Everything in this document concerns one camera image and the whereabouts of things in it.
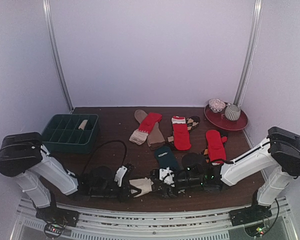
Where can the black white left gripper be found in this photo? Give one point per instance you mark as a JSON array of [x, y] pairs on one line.
[[125, 197]]

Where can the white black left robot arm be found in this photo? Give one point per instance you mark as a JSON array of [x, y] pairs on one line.
[[26, 159]]

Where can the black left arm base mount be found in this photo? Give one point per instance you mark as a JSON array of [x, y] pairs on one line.
[[58, 216]]

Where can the striped grey cup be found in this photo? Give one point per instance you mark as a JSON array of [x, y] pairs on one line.
[[232, 112]]

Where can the rolled beige sock in tray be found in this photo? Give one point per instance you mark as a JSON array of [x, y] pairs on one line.
[[83, 125]]

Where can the cream brown striped sock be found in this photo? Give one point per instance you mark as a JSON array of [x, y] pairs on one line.
[[144, 184]]

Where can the dark teal sock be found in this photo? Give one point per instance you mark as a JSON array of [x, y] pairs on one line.
[[166, 158]]

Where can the patterned small bowl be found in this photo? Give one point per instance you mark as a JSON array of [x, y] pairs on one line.
[[216, 105]]

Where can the orange brown argyle sock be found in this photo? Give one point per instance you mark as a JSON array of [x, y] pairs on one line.
[[215, 150]]

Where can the red cream sock left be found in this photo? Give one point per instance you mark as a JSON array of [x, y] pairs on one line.
[[139, 136]]

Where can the tan beige sock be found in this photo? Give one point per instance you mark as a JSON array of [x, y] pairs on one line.
[[155, 138]]

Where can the left aluminium corner post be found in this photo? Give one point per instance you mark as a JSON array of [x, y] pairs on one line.
[[55, 53]]

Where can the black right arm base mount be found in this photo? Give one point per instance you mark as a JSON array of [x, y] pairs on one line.
[[249, 214]]

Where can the aluminium front rail frame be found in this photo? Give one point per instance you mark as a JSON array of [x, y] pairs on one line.
[[97, 224]]

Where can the right aluminium corner post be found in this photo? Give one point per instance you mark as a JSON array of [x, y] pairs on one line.
[[251, 48]]

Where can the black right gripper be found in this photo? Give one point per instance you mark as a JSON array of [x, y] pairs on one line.
[[162, 186]]

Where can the red sock middle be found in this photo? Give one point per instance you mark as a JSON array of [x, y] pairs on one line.
[[181, 136]]

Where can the aluminium corner post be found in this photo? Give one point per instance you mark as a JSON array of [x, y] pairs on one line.
[[251, 48], [55, 53]]

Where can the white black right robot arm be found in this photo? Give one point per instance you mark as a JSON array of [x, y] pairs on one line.
[[211, 171]]

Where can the red sock right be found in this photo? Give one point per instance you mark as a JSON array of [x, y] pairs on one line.
[[214, 132]]

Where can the green compartment organizer tray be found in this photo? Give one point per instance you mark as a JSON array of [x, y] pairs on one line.
[[61, 134]]

